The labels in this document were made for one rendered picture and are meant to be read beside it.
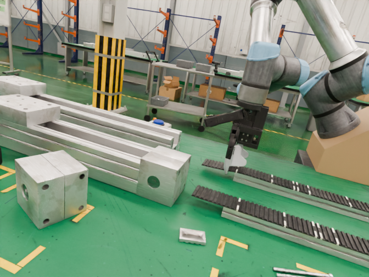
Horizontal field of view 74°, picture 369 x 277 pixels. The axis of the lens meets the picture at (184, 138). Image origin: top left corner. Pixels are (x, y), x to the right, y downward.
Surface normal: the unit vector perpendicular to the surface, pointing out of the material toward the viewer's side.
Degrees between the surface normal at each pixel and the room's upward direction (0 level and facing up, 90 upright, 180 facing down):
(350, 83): 116
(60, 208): 90
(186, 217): 0
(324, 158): 90
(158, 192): 90
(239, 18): 90
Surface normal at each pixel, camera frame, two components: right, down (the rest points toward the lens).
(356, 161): -0.30, 0.27
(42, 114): 0.93, 0.26
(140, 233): 0.17, -0.93
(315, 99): -0.72, 0.50
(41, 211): 0.76, 0.34
